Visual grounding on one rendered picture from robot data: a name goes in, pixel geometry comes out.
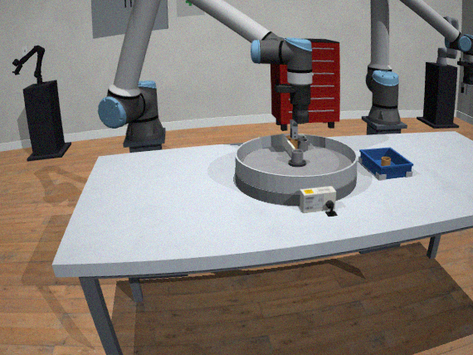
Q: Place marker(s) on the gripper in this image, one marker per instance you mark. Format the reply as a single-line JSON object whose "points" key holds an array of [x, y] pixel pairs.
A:
{"points": [[300, 103], [469, 70]]}

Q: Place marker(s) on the grey corner guide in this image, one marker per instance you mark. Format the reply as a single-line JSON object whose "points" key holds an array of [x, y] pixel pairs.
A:
{"points": [[383, 176], [410, 174]]}

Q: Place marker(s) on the steel bushing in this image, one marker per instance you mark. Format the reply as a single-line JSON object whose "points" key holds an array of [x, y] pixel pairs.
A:
{"points": [[297, 157]]}

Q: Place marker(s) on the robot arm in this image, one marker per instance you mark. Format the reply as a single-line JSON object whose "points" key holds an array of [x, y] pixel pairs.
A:
{"points": [[380, 37], [133, 44]]}

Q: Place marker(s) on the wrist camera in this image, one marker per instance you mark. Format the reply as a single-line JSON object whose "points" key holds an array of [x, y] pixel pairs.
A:
{"points": [[283, 88]]}

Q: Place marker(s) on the white control box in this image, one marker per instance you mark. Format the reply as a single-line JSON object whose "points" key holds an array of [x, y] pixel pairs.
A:
{"points": [[314, 199]]}

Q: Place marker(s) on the grey wall board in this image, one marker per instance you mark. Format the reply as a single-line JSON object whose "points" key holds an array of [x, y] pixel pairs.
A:
{"points": [[100, 18]]}

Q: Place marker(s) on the grey turntable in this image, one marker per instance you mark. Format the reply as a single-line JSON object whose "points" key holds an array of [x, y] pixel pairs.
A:
{"points": [[266, 162]]}

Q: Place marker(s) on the black box pedestal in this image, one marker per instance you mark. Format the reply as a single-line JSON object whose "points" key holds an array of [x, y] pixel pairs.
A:
{"points": [[440, 96], [44, 122]]}

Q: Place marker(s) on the white table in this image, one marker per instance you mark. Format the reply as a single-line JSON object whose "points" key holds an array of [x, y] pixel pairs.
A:
{"points": [[185, 214]]}

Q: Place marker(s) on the red tool cabinet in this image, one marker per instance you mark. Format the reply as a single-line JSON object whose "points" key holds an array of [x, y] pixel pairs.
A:
{"points": [[325, 103]]}

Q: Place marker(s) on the blue crate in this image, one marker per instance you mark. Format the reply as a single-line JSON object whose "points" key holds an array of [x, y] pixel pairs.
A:
{"points": [[399, 170]]}

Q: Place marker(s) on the white green sign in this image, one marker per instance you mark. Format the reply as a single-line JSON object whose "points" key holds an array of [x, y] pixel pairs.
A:
{"points": [[183, 10]]}

